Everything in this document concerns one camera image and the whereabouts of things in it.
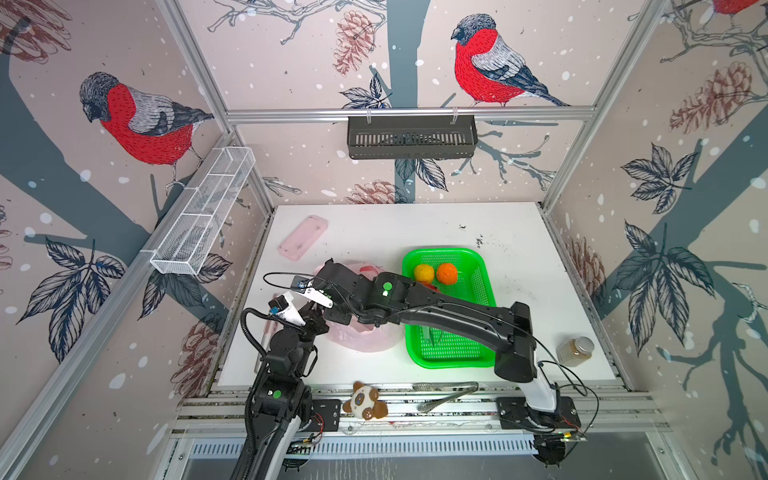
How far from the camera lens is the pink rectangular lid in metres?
1.08

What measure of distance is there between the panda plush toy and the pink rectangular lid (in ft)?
1.66

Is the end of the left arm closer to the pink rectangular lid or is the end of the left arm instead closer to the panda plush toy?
the panda plush toy

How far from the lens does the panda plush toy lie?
737 millimetres
